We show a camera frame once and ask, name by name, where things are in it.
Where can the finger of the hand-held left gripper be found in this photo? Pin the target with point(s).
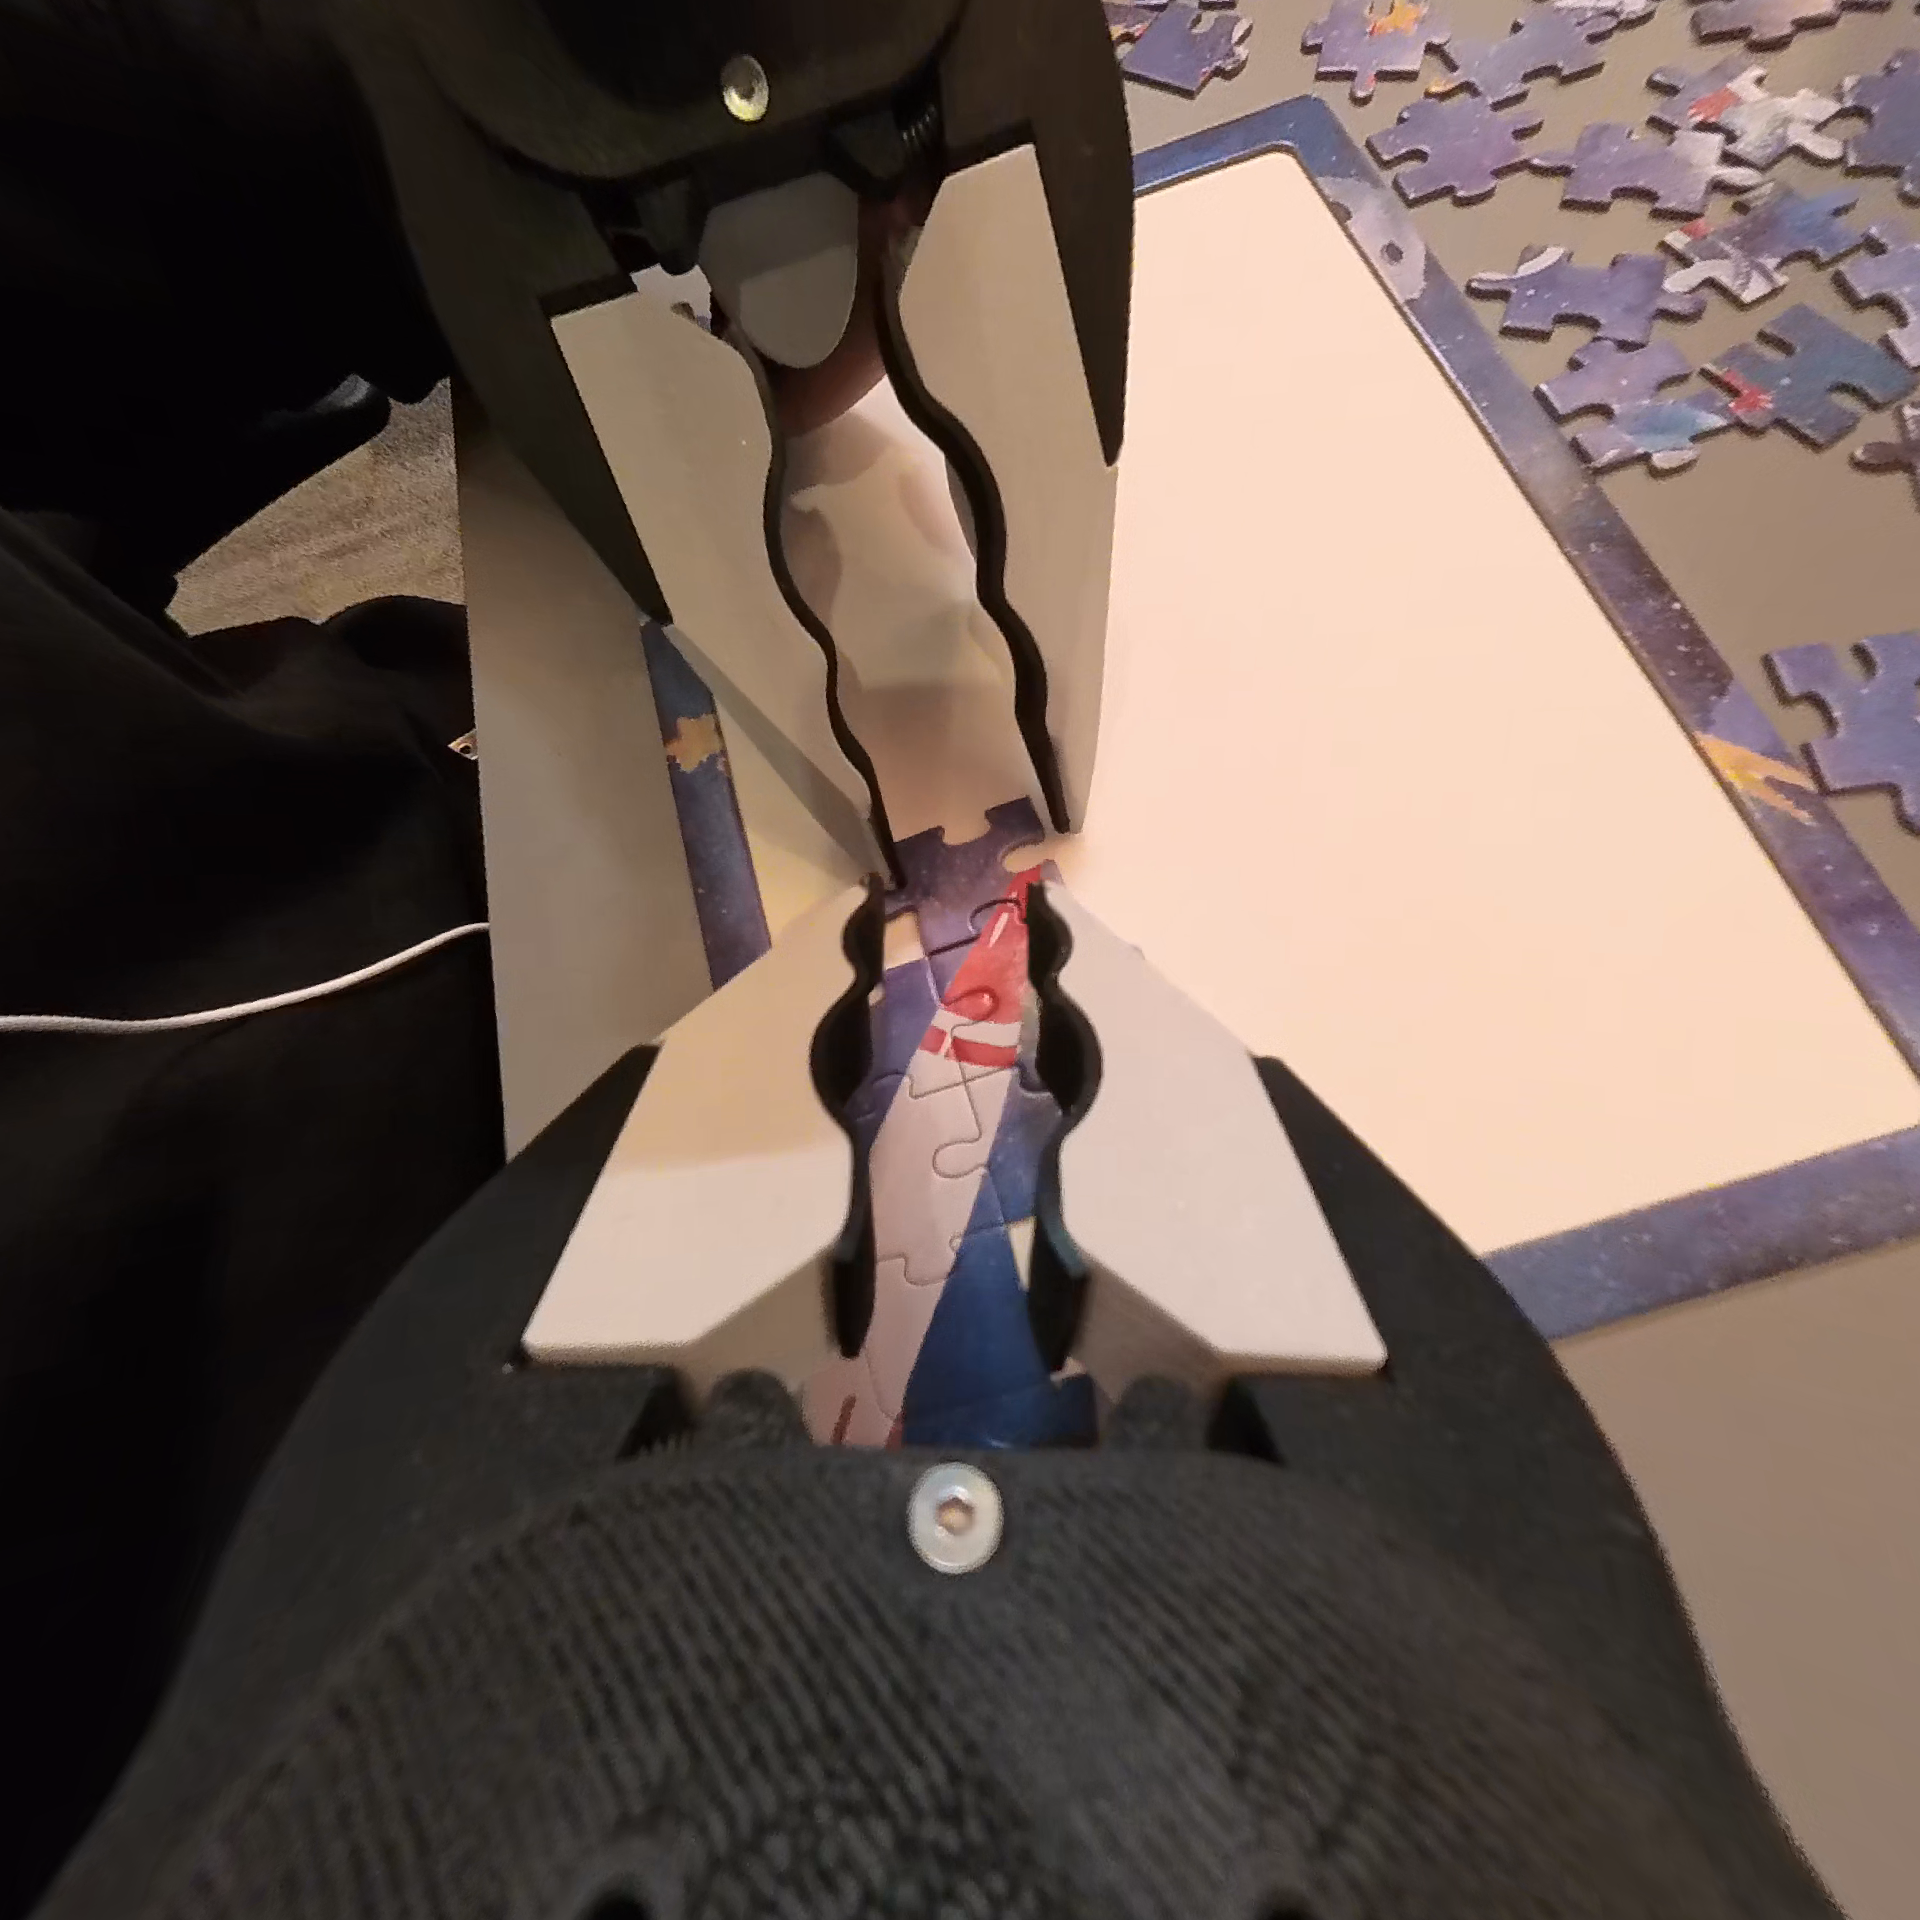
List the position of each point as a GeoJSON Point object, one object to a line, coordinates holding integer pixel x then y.
{"type": "Point", "coordinates": [674, 481]}
{"type": "Point", "coordinates": [1035, 451]}

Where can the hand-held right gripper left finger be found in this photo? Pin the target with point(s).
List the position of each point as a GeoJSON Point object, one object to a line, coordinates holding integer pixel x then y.
{"type": "Point", "coordinates": [704, 1200]}

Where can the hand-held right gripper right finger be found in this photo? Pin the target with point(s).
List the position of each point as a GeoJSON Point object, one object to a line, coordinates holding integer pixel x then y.
{"type": "Point", "coordinates": [1231, 1200]}

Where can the assembled rocket puzzle section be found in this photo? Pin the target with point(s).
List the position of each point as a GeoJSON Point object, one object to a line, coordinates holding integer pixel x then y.
{"type": "Point", "coordinates": [961, 1140]}

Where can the space puzzle frame tray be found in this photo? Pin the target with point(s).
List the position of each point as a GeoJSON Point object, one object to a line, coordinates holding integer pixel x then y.
{"type": "Point", "coordinates": [1425, 674]}

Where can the puzzle pieces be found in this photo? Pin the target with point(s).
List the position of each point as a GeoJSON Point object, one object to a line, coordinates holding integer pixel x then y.
{"type": "Point", "coordinates": [1620, 165]}

